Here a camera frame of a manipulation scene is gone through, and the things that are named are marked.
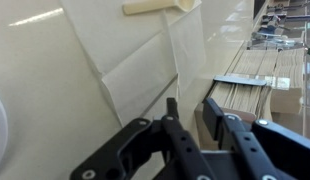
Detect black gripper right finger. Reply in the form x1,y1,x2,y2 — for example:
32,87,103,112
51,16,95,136
202,97,310,180

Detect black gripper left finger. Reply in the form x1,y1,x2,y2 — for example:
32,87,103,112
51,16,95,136
69,97,216,180

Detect white plastic cup lid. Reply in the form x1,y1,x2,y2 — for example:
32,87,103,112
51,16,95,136
0,92,9,169

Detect large translucent paper sheet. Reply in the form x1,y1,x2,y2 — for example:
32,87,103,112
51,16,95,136
59,0,180,128

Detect stack of paper napkins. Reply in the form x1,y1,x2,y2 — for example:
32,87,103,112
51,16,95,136
208,49,306,121

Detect shiny chrome metal rack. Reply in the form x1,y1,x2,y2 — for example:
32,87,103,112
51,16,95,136
247,31,297,51

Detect small translucent paper sheet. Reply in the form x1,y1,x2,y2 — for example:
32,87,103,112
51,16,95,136
161,0,207,98

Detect blue object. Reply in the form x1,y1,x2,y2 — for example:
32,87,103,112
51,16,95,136
257,25,280,36

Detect cream plastic spoon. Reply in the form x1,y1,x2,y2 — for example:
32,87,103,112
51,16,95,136
122,0,196,16

